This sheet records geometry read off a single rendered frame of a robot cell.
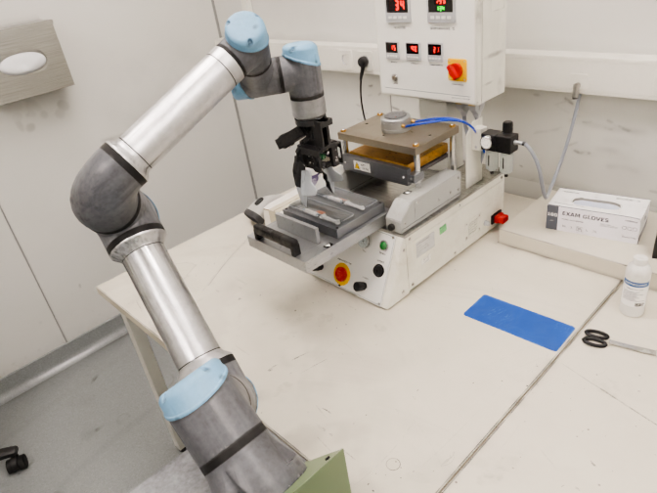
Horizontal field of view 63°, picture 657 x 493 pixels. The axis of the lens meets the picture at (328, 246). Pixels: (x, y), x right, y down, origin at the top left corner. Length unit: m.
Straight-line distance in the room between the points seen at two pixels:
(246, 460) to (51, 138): 1.93
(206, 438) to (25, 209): 1.86
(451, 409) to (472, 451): 0.10
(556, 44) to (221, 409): 1.33
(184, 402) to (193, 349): 0.17
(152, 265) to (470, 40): 0.91
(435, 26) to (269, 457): 1.09
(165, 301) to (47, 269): 1.67
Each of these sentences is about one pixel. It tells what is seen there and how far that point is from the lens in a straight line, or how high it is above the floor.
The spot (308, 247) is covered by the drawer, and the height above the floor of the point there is 0.97.
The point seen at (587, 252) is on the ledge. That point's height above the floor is 0.80.
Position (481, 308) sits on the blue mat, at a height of 0.75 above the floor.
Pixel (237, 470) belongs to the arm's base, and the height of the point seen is 0.93.
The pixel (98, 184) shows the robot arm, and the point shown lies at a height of 1.27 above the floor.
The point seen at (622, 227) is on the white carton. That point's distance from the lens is 1.57.
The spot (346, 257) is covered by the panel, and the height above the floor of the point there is 0.83.
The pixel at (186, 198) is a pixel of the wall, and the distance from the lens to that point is 2.87.
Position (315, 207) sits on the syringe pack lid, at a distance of 1.34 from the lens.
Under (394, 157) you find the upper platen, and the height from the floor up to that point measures 1.06.
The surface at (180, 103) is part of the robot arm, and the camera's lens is 1.01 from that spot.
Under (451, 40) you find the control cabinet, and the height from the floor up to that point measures 1.31.
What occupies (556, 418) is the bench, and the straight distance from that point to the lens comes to 1.14.
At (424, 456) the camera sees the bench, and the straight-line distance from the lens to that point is 1.06.
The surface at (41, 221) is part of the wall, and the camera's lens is 2.61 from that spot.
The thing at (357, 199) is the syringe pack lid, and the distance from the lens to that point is 1.35.
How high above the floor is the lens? 1.59
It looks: 30 degrees down
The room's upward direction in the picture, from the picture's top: 9 degrees counter-clockwise
